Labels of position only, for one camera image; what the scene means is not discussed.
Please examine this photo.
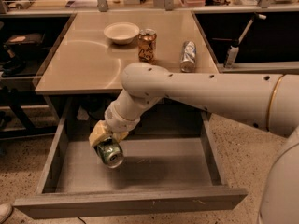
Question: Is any grey open drawer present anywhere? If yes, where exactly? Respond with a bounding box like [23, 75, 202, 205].
[14, 104, 247, 219]

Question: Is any grey cabinet with tan top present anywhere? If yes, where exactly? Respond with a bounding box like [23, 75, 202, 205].
[36, 9, 217, 119]

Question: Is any white bowl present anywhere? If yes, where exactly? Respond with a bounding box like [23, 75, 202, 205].
[104, 22, 139, 45]

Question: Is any black object on shelf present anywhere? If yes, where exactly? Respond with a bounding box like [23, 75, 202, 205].
[6, 33, 44, 46]

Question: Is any green soda can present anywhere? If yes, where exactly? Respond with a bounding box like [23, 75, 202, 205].
[94, 137, 124, 169]

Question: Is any orange soda can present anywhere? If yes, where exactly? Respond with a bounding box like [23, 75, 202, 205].
[137, 29, 157, 64]

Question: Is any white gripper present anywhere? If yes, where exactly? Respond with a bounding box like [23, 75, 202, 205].
[89, 103, 140, 147]

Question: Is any white shoe tip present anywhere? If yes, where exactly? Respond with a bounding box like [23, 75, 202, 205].
[0, 203, 13, 224]

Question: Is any white spray bottle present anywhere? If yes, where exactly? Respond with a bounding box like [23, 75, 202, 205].
[223, 13, 267, 68]

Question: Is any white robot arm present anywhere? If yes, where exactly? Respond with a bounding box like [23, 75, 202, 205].
[89, 63, 299, 224]

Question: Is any silver blue soda can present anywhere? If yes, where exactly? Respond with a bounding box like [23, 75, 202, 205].
[180, 41, 196, 73]

